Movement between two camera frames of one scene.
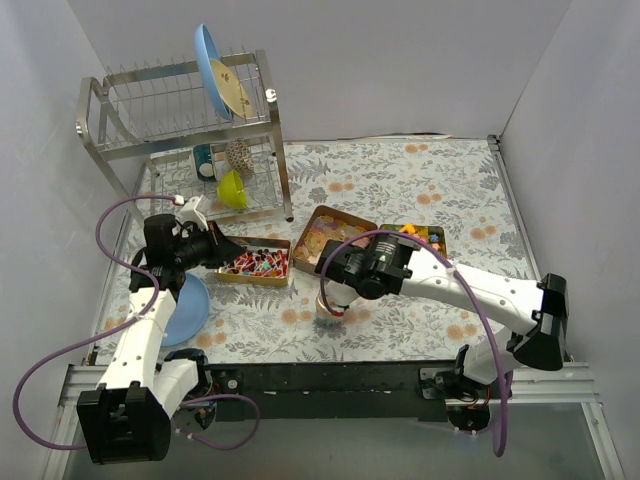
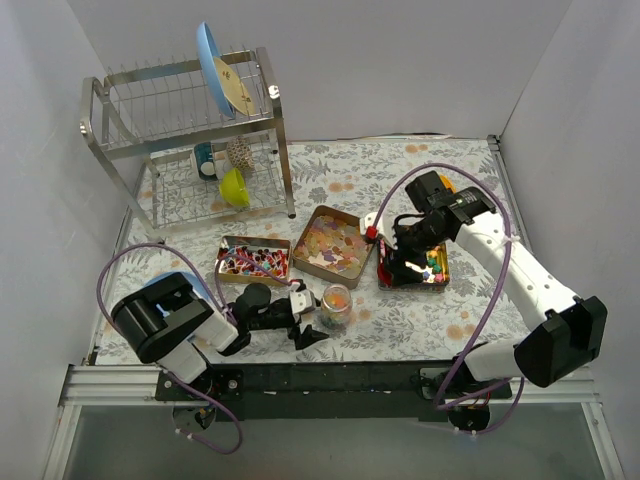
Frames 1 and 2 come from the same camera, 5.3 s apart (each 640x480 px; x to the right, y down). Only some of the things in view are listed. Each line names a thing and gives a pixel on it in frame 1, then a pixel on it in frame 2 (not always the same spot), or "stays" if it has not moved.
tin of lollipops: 266,261 stays
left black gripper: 213,245 → 293,319
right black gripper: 331,265 → 396,249
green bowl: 231,190 stays
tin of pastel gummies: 315,225 stays
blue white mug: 204,162 stays
